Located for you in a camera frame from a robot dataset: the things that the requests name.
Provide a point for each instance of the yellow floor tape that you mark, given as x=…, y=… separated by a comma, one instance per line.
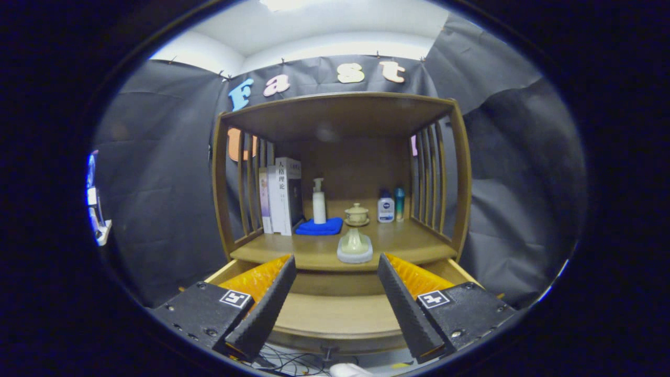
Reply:
x=400, y=365

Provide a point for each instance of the pale green ceramic ornament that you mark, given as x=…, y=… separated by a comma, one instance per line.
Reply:
x=355, y=246

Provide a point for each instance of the wooden countertop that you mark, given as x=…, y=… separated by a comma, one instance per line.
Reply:
x=309, y=252

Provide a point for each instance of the white shoe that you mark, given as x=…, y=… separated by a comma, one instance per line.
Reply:
x=348, y=370

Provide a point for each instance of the white lotion bottle blue cap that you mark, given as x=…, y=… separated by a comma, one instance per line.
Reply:
x=386, y=210

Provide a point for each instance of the dark cover white spine book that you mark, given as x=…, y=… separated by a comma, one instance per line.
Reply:
x=285, y=209

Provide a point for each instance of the white pump bottle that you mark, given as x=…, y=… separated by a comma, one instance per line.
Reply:
x=319, y=207

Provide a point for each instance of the wooden drawer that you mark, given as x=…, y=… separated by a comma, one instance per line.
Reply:
x=335, y=314

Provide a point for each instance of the ceiling light panel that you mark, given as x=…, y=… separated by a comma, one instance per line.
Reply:
x=309, y=4

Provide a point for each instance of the blue folded cloth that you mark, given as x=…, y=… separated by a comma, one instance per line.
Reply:
x=316, y=228

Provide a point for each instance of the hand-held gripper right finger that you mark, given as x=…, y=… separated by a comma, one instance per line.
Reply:
x=405, y=314

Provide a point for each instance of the black backdrop cloth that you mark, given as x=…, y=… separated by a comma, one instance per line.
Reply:
x=157, y=183

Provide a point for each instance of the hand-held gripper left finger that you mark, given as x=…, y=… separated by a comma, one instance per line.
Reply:
x=267, y=309

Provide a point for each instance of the wooden cabinet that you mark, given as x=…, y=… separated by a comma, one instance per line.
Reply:
x=340, y=112

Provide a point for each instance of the teal bottle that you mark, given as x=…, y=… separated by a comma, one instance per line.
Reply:
x=400, y=205

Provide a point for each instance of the beige lidded ceramic cup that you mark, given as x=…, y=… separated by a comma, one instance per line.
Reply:
x=356, y=215

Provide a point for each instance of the lavender book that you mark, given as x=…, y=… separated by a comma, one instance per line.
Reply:
x=264, y=201

